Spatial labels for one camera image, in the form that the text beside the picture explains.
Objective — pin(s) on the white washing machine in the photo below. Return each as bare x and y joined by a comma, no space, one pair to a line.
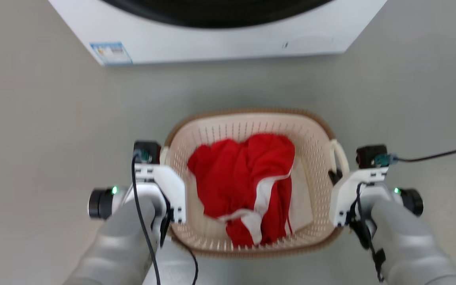
220,41

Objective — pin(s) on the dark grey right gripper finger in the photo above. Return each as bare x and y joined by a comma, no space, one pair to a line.
335,177

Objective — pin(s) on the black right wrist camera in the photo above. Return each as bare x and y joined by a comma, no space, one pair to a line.
368,155

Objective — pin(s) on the black washing machine door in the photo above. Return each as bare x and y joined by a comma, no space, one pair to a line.
216,14

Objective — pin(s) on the red garment with white trim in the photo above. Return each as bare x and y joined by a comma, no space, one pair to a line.
236,174

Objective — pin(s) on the cream plastic laundry basket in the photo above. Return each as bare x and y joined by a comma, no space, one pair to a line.
315,136

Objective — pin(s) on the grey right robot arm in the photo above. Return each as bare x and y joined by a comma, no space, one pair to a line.
410,245

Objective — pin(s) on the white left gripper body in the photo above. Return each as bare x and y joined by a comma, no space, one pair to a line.
172,186

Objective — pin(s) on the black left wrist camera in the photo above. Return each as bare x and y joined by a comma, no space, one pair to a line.
149,149

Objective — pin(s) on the blue energy label sticker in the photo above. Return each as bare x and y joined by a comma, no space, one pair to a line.
111,53

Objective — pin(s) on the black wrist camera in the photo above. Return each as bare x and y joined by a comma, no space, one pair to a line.
368,155
149,149

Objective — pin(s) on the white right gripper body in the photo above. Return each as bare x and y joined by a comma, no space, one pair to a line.
342,194

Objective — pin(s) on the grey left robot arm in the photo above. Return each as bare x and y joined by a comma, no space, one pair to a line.
121,245

